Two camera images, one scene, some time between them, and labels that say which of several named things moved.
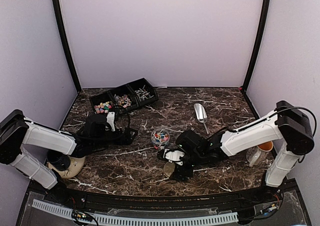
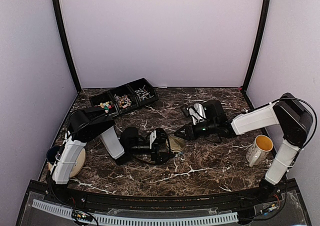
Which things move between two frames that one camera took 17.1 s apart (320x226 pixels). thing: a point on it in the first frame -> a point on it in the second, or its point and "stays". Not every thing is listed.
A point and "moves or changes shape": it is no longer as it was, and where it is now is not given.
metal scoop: x=201 y=114 moves or changes shape
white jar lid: x=169 y=168 -> x=175 y=144
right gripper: x=177 y=176 -> x=190 y=134
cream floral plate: x=76 y=164 stays
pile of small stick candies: x=142 y=94 stays
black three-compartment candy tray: x=135 y=94 stays
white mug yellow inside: x=257 y=155 stays
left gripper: x=127 y=141 -> x=154 y=142
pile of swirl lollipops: x=123 y=100 stays
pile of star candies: x=102 y=107 stays
